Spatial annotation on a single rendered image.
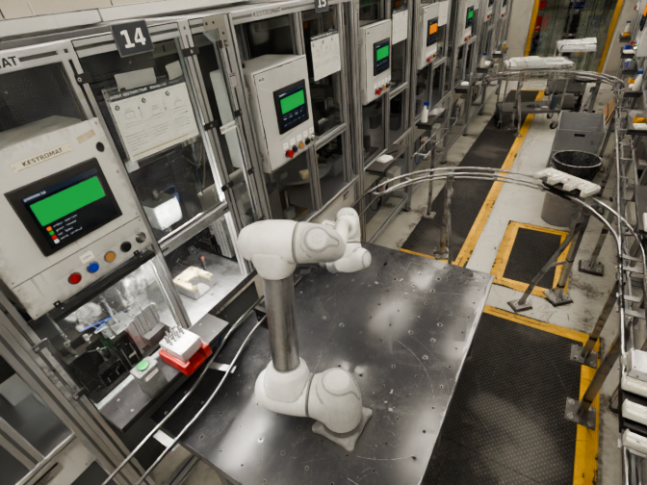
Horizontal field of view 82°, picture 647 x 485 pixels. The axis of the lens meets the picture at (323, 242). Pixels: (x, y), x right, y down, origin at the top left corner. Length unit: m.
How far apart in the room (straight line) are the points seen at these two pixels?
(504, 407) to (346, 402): 1.34
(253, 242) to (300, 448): 0.83
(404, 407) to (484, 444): 0.83
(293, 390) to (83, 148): 1.02
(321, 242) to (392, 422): 0.84
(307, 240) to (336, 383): 0.56
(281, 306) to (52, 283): 0.68
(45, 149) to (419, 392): 1.53
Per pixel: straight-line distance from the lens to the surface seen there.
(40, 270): 1.34
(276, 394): 1.45
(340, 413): 1.42
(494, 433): 2.45
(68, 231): 1.31
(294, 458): 1.58
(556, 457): 2.48
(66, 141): 1.30
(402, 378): 1.73
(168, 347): 1.59
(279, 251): 1.12
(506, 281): 3.31
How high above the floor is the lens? 2.10
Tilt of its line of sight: 35 degrees down
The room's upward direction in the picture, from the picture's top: 7 degrees counter-clockwise
